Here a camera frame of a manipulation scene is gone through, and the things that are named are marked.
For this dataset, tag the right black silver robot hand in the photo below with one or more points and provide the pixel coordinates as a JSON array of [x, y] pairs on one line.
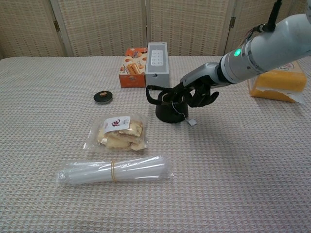
[[201, 72]]

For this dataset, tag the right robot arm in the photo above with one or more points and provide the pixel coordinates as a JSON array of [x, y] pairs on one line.
[[267, 55]]

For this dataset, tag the black cast iron teapot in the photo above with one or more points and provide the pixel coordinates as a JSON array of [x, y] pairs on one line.
[[170, 112]]

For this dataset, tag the black teapot lid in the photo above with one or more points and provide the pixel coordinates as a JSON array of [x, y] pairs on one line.
[[103, 97]]

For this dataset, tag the pastry packet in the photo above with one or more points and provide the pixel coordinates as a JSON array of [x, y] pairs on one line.
[[119, 136]]

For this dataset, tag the grey power strip box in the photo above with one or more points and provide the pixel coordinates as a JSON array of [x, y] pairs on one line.
[[157, 72]]

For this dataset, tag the orange snack box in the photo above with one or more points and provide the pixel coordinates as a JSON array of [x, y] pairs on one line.
[[131, 70]]

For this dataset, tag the yellow cat print tissue pack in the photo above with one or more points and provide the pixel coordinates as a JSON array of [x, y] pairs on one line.
[[277, 85]]

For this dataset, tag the pink woven tablecloth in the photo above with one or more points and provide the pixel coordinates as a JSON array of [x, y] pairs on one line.
[[218, 157]]

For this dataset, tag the woven folding screen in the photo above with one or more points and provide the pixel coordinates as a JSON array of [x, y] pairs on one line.
[[102, 26]]

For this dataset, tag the clear bundle of straws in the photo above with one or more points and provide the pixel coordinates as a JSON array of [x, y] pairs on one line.
[[111, 171]]

